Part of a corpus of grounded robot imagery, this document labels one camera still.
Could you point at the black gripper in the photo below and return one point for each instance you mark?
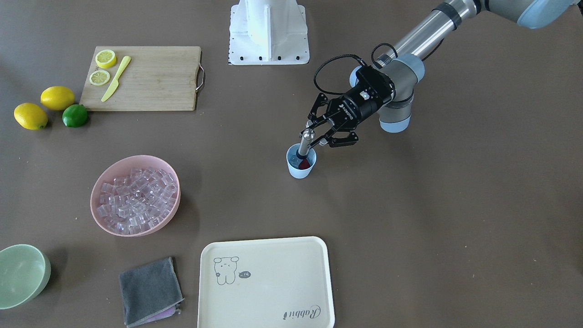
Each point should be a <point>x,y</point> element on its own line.
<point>356,110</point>

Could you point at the steel muddler with black tip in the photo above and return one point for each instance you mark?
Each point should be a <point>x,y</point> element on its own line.
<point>307,136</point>

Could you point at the red strawberry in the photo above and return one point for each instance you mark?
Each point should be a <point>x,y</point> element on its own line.
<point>304,164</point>

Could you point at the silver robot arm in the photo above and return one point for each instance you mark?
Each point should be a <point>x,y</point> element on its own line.
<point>404,62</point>

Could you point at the light blue plastic cup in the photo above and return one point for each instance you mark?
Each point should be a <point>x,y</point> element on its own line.
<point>292,162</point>

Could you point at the pink bowl of ice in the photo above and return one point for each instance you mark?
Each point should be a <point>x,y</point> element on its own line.
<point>135,196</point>

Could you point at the cream rabbit tray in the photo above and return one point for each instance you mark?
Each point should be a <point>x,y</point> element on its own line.
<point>269,283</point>

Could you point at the bamboo cutting board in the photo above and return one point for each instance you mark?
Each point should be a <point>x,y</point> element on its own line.
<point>158,78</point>

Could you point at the yellow plastic knife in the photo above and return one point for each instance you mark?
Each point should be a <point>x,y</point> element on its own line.
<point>115,80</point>

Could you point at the lemon slice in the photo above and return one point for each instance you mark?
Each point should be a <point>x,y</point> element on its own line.
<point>99,77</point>
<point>105,58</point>

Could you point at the grey folded cloth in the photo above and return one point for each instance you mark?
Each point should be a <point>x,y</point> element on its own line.
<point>150,292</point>

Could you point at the green lime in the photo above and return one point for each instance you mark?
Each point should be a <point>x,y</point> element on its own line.
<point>75,116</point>

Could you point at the yellow lemon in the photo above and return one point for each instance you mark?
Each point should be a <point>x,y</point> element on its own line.
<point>30,116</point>
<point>57,98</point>

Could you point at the green ceramic bowl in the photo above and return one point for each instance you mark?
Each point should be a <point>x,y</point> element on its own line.
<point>24,273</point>

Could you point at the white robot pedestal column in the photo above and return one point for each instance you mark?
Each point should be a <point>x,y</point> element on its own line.
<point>268,32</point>

